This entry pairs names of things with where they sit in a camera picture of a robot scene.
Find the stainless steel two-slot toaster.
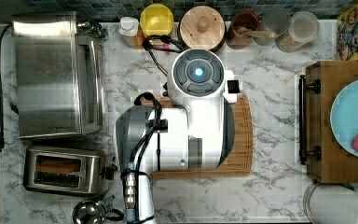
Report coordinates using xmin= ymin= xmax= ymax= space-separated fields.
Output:
xmin=23 ymin=145 xmax=117 ymax=197

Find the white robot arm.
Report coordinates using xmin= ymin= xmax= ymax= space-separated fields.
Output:
xmin=115 ymin=35 xmax=240 ymax=224

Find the stainless steel toaster oven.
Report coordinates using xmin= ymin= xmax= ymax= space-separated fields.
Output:
xmin=13 ymin=11 xmax=107 ymax=139

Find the toast slice in toaster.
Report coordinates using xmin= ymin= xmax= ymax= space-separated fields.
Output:
xmin=36 ymin=160 xmax=81 ymax=175

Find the bamboo cutting board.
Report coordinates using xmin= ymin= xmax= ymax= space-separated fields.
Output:
xmin=151 ymin=94 xmax=253 ymax=179

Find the wooden lid canister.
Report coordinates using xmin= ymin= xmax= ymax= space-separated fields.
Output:
xmin=178 ymin=6 xmax=226 ymax=51

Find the yellow mug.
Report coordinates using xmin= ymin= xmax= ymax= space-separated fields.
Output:
xmin=140 ymin=4 xmax=174 ymax=37

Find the white capped amber bottle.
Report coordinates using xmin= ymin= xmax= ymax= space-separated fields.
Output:
xmin=118 ymin=17 xmax=145 ymax=49

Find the brown cup with spoon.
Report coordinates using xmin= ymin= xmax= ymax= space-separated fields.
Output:
xmin=226 ymin=10 xmax=276 ymax=49

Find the clear glass jar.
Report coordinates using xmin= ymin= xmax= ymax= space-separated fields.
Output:
xmin=254 ymin=7 xmax=291 ymax=46

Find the plastic lidded cereal jar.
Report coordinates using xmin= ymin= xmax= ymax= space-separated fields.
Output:
xmin=275 ymin=11 xmax=319 ymax=52

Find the light blue plate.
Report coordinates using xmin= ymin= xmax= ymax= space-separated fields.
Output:
xmin=330 ymin=80 xmax=358 ymax=157

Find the colourful cereal box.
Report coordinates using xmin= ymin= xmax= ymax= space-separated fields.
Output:
xmin=336 ymin=0 xmax=358 ymax=62

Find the wooden tray with handle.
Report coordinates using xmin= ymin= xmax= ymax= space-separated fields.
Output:
xmin=298 ymin=61 xmax=358 ymax=183

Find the black power cord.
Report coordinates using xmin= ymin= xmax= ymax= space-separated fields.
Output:
xmin=0 ymin=23 xmax=20 ymax=155

